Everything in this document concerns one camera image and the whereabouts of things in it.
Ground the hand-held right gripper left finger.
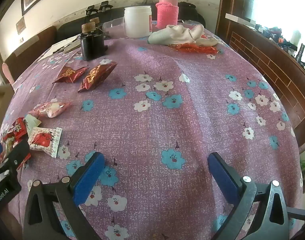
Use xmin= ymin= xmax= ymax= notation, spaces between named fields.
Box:
xmin=23 ymin=152 xmax=105 ymax=240

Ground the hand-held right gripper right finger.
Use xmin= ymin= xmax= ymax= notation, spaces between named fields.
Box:
xmin=208 ymin=152 xmax=290 ymax=240

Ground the red gold snack packet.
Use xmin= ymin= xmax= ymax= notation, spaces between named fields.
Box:
xmin=0 ymin=136 xmax=32 ymax=169

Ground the red cartoon candy packet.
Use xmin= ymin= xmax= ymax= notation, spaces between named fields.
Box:
xmin=6 ymin=117 xmax=29 ymax=140

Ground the white red snack packet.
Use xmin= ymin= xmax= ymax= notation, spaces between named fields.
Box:
xmin=28 ymin=127 xmax=62 ymax=158

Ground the cream white snack packet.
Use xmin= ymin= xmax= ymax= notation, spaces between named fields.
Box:
xmin=24 ymin=114 xmax=42 ymax=130

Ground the pink snack packet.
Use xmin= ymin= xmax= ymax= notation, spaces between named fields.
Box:
xmin=28 ymin=101 xmax=72 ymax=118

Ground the pink chair back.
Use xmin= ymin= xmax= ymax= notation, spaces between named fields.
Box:
xmin=2 ymin=63 xmax=15 ymax=84

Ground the purple floral tablecloth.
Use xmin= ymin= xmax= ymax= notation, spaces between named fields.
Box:
xmin=0 ymin=20 xmax=304 ymax=240

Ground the dark red snack packet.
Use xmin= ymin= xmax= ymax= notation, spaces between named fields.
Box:
xmin=78 ymin=61 xmax=117 ymax=93
xmin=52 ymin=66 xmax=89 ymax=84

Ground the white paper sheet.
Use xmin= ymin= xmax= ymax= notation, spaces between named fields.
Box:
xmin=36 ymin=36 xmax=79 ymax=62

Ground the brown armchair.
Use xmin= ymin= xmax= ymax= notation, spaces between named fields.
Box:
xmin=4 ymin=26 xmax=57 ymax=67

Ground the grey notebook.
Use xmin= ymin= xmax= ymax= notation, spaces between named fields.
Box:
xmin=64 ymin=39 xmax=82 ymax=53

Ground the wooden cabinet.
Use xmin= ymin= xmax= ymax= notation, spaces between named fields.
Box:
xmin=216 ymin=0 xmax=305 ymax=154

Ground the black bottle with cork cap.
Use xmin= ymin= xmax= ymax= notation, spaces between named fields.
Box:
xmin=80 ymin=22 xmax=105 ymax=61
xmin=90 ymin=17 xmax=109 ymax=39

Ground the dark sofa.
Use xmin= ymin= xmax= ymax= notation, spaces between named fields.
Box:
xmin=56 ymin=2 xmax=206 ymax=40

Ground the orange plastic wrapper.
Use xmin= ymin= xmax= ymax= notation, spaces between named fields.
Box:
xmin=167 ymin=42 xmax=218 ymax=54

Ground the clear plastic cup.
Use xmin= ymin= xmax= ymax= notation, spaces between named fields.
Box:
xmin=102 ymin=17 xmax=125 ymax=34

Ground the white box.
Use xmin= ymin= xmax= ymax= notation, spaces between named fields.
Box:
xmin=225 ymin=13 xmax=256 ymax=28

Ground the white plastic jar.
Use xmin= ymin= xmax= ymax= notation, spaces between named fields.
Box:
xmin=124 ymin=6 xmax=153 ymax=38

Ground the pink bottle with knit sleeve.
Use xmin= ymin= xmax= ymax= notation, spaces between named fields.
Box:
xmin=156 ymin=0 xmax=179 ymax=30

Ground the bright window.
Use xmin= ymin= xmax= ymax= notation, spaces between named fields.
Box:
xmin=252 ymin=0 xmax=305 ymax=32

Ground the small wall plaque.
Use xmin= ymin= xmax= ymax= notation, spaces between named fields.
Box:
xmin=16 ymin=16 xmax=26 ymax=34

